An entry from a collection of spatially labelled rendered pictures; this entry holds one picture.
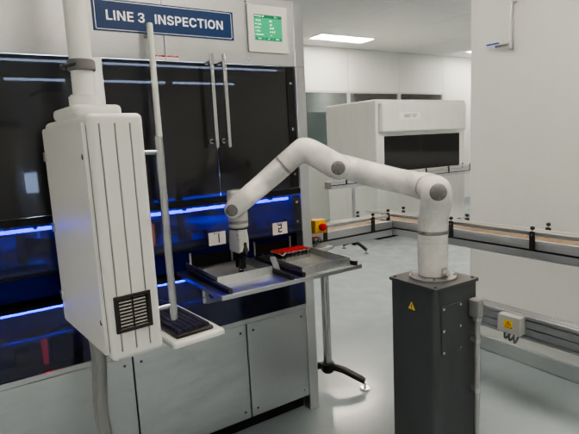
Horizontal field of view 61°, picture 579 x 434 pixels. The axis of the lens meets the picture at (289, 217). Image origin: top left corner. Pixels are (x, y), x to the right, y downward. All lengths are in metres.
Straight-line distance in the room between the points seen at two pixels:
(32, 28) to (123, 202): 0.82
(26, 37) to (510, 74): 2.54
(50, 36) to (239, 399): 1.78
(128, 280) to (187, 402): 1.00
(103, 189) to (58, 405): 1.04
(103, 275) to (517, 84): 2.56
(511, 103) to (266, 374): 2.11
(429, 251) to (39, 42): 1.67
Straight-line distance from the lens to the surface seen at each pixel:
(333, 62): 8.63
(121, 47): 2.17
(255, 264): 2.27
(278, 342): 2.59
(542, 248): 2.54
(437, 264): 2.07
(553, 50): 3.20
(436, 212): 2.00
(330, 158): 1.93
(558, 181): 3.16
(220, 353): 2.44
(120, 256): 1.57
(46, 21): 2.13
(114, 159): 1.54
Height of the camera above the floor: 1.44
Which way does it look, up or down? 9 degrees down
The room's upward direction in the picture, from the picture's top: 3 degrees counter-clockwise
